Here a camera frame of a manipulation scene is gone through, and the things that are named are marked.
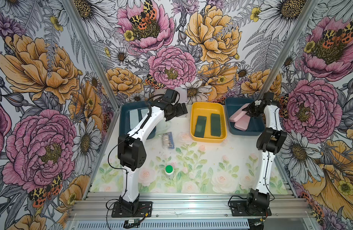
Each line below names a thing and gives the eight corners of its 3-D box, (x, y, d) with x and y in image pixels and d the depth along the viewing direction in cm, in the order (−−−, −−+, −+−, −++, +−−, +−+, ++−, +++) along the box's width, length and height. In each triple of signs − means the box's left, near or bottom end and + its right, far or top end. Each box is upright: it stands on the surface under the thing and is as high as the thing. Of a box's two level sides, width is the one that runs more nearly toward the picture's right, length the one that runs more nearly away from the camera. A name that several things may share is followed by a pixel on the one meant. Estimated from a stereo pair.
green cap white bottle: (166, 179, 86) (164, 173, 78) (166, 172, 89) (165, 165, 81) (173, 179, 86) (173, 173, 78) (173, 172, 89) (173, 165, 81)
